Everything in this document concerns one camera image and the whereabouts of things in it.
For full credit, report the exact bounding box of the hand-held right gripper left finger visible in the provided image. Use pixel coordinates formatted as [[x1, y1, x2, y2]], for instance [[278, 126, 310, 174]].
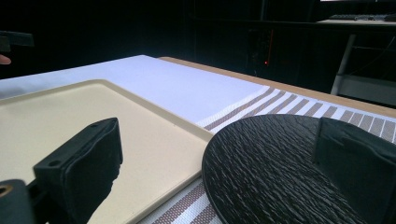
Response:
[[33, 117, 124, 224]]

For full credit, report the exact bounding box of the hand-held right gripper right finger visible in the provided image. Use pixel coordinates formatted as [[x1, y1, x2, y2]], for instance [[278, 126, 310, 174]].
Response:
[[313, 117, 396, 224]]

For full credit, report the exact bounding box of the beige plastic tray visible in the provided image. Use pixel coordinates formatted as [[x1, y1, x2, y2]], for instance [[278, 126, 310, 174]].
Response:
[[0, 78, 215, 224]]

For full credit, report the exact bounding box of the grey metal stand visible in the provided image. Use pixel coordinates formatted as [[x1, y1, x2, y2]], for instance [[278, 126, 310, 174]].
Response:
[[330, 33, 396, 108]]

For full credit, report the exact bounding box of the black textured round plate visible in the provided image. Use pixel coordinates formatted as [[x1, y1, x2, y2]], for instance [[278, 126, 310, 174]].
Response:
[[201, 113, 396, 224]]

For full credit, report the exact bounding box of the white brown striped placemat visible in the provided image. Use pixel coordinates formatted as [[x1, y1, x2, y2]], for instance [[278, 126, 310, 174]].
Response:
[[136, 86, 396, 224]]

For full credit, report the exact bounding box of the dark keyboard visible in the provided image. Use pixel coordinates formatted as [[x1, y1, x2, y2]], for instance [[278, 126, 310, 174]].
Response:
[[328, 13, 396, 22]]

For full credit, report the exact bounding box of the dark cabinet with red light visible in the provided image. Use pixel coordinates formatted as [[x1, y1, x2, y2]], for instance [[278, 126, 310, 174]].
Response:
[[186, 18, 316, 85]]

